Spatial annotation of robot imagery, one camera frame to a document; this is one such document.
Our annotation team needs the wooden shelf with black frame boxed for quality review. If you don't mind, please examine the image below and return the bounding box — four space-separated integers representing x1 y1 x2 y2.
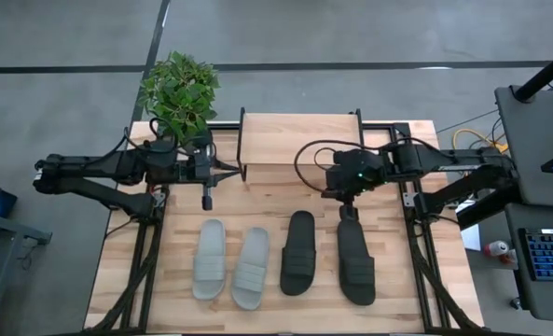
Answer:
236 106 365 182

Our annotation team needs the black slide sandal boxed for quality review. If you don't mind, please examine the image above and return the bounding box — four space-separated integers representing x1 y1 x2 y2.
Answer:
336 217 377 307
279 210 317 297

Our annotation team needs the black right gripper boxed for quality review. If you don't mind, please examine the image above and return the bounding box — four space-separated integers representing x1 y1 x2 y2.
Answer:
322 147 392 223

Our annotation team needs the black round pole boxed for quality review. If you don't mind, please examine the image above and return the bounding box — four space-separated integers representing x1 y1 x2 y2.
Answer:
513 42 553 103

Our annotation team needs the green leafy plant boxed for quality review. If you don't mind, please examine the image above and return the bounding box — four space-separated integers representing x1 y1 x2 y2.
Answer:
138 49 221 145

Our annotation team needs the grey desk surface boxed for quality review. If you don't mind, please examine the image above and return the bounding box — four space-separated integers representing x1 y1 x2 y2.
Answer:
493 85 553 209
504 203 553 323

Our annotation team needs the backlit computer keyboard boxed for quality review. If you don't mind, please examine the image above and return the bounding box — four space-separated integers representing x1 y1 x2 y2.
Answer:
518 227 553 282

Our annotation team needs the black aluminium rig frame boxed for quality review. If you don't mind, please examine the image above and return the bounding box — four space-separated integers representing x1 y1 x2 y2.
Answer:
82 119 490 336

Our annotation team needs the grey metal stand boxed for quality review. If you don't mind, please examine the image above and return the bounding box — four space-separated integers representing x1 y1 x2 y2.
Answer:
0 213 53 336

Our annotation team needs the red and white can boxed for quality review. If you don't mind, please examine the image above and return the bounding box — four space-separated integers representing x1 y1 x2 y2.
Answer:
484 239 511 259

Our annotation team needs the yellow cable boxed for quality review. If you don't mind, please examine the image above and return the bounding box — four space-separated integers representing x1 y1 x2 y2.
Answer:
451 128 510 155

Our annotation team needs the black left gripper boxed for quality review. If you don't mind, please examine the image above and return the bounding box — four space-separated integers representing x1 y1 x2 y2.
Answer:
177 139 245 212

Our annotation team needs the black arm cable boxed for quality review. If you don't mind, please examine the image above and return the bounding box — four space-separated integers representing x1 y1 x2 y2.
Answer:
121 116 179 155

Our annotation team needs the black desk beam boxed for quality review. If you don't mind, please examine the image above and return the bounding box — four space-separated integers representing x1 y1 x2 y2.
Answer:
456 179 522 230

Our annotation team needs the grey slide sandal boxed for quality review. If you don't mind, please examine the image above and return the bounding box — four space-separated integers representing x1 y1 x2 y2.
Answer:
191 217 228 301
230 226 271 311

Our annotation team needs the white paper sheet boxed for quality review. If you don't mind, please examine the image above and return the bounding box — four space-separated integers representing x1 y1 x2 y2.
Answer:
459 199 483 252

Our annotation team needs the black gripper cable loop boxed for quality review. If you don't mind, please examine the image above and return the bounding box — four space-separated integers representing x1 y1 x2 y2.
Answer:
293 138 401 193

